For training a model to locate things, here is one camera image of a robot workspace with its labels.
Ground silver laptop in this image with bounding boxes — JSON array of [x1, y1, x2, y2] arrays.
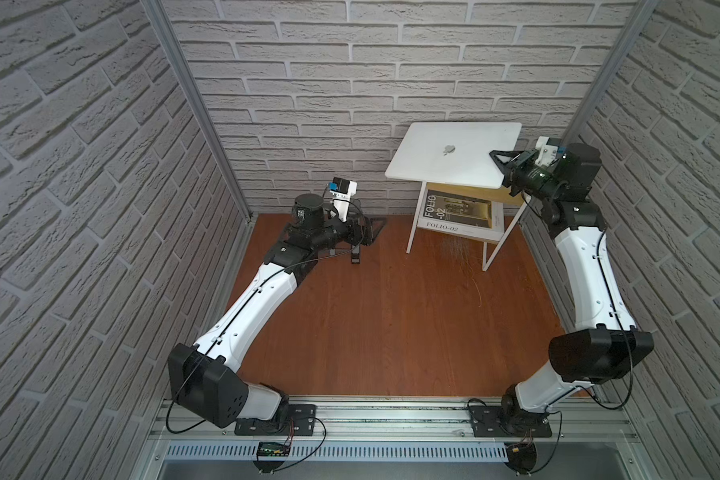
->
[[385, 122, 522, 189]]

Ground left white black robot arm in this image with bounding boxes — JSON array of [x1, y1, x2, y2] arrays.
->
[[167, 182, 386, 431]]

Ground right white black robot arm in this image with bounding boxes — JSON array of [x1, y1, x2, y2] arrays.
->
[[490, 137, 654, 434]]

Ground dark grey laptop stand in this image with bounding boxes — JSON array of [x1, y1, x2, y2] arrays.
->
[[309, 235, 361, 264]]

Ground white wooden-top side shelf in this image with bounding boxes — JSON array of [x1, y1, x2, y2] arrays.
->
[[406, 182, 528, 271]]

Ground Folio-02 book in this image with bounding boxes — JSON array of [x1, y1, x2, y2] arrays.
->
[[416, 188, 505, 243]]

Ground green circuit board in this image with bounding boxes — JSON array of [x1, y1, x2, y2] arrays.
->
[[256, 442, 291, 458]]

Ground round black connector puck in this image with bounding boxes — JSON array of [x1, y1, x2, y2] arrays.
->
[[505, 444, 538, 475]]

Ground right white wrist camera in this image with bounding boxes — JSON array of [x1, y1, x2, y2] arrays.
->
[[535, 136, 561, 168]]

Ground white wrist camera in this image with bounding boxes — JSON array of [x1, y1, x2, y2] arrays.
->
[[535, 136, 561, 168], [328, 177, 357, 222]]

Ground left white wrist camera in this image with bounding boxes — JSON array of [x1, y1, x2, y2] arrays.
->
[[328, 177, 357, 222]]

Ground right aluminium corner post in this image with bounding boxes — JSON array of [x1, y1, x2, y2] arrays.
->
[[561, 0, 659, 146]]

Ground aluminium corner post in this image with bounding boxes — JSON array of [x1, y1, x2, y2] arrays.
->
[[142, 0, 253, 222], [561, 0, 659, 146]]

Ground aluminium mounting rail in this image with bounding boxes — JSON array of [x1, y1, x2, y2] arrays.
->
[[141, 396, 642, 472]]

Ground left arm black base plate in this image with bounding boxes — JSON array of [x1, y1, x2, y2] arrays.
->
[[234, 404, 317, 437]]

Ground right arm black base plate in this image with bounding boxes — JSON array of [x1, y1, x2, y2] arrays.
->
[[467, 404, 552, 438]]

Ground left aluminium corner post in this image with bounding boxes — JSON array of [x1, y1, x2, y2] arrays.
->
[[142, 0, 253, 222]]

